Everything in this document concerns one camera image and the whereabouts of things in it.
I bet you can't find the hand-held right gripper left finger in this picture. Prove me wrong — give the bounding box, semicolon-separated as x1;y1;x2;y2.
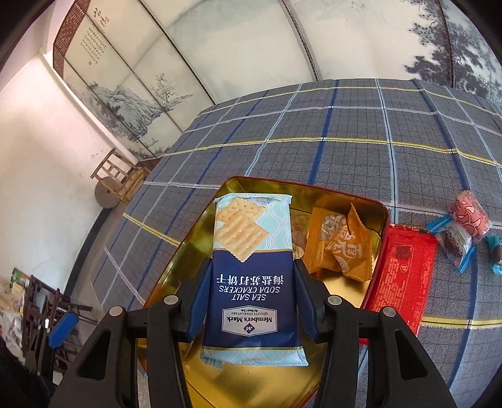
49;257;214;408

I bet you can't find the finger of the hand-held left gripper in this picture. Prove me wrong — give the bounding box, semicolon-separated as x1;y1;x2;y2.
47;310;80;350

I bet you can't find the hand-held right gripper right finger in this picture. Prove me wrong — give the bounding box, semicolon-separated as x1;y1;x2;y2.
293;258;457;408

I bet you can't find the gold tin box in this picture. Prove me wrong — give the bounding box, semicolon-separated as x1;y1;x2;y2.
135;176;391;408

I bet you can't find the orange snack packet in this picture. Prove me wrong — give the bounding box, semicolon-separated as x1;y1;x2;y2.
304;202;373;283

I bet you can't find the clear pastry packet red print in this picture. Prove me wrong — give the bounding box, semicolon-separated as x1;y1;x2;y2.
290;214;312;260

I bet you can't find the blue cracker packet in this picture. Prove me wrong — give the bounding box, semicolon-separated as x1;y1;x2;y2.
200;192;310;369

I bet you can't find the red snack packet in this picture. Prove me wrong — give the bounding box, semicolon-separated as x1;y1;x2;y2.
359;224;439;346

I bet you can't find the dark cookie blue wrapper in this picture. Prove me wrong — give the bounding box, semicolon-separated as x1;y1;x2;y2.
425;217;477;273

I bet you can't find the pink patterned snack packet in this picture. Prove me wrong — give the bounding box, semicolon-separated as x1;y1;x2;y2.
448;190;493;241

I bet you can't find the teal candy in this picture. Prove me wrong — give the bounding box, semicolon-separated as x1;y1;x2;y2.
484;235;502;275

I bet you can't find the dark wooden furniture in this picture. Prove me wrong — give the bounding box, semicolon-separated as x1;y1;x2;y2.
21;275;97;377

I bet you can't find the green cardboard box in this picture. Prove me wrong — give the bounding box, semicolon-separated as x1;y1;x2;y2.
10;268;31;293

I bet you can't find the round millstone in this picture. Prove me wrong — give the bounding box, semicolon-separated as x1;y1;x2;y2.
94;178;119;208

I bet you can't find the wooden chair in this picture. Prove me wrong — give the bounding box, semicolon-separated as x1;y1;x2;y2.
91;148;152;204

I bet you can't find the painted folding screen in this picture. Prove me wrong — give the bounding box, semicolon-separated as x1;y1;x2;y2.
53;0;502;159

